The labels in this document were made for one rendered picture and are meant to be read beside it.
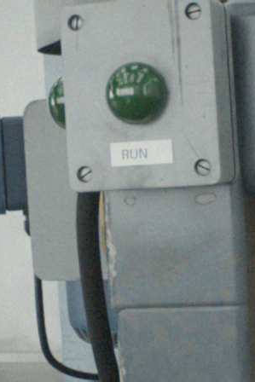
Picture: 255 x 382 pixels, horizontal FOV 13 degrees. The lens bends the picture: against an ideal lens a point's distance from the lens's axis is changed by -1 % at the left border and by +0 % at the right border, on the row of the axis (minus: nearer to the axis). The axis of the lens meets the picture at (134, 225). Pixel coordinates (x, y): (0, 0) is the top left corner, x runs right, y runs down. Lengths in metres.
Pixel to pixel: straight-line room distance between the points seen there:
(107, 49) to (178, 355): 0.16
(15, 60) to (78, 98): 5.68
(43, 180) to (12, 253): 5.23
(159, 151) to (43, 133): 0.49
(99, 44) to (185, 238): 0.11
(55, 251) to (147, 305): 0.44
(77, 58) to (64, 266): 0.49
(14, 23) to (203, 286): 5.69
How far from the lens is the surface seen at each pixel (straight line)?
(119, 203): 0.60
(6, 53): 6.25
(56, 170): 1.02
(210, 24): 0.54
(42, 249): 1.03
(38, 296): 1.10
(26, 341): 6.29
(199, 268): 0.59
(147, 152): 0.54
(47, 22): 1.06
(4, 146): 1.05
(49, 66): 5.67
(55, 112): 0.57
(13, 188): 1.05
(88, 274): 0.63
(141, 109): 0.53
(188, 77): 0.54
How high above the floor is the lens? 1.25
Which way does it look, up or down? 3 degrees down
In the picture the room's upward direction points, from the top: 3 degrees counter-clockwise
